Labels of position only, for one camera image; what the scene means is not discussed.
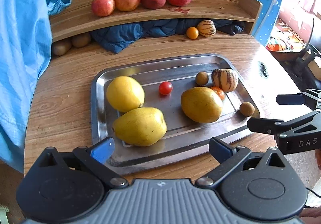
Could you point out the striped pepino melon on table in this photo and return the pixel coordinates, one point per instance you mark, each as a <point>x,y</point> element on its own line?
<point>206,28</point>

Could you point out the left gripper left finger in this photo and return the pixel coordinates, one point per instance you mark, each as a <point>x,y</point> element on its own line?
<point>94,158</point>

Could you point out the large yellow-brown pear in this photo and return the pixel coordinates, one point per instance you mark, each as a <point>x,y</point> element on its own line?
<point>201,104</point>

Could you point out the person's hand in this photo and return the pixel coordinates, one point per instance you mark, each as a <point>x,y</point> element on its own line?
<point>311,212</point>

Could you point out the brown kiwi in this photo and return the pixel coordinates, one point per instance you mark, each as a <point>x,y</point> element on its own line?
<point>81,40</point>
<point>60,48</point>

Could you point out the brown kiwi right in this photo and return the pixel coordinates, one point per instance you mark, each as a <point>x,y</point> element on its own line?
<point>81,40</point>

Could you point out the dark blue jacket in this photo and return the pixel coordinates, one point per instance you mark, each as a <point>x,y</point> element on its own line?
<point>116,38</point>

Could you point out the leftmost red apple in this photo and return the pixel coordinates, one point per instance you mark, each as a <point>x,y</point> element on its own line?
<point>102,8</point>

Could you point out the red cherry tomato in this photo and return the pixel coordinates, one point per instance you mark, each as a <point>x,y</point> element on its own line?
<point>165,88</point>

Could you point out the round yellow pear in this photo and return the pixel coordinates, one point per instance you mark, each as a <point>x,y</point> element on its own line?
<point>125,93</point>

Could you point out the striped pepino melon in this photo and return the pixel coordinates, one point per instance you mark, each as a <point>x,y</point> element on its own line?
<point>206,28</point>
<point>225,79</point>

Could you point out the brown longan fruit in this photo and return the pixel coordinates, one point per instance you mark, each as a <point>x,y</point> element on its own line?
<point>201,78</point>
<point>247,109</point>

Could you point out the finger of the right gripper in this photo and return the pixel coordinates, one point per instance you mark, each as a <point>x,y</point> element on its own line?
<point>265,126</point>
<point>290,99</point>

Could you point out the orange tangerine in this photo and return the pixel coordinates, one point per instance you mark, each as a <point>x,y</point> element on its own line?
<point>219,92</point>
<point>192,33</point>

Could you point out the light blue cloth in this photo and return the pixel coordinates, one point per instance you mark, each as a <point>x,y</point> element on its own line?
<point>25,43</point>

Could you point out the steel tray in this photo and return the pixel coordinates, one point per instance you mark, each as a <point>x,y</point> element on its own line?
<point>184,138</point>

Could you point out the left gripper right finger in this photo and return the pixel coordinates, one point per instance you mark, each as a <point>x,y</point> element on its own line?
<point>230,158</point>

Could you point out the brown kiwi left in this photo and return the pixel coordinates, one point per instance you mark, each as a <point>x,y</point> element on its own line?
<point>60,48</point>

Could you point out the wooden curved shelf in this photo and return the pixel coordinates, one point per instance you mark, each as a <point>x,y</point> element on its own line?
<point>78,17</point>

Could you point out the elongated yellow pear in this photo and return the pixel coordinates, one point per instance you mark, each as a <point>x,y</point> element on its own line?
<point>140,127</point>

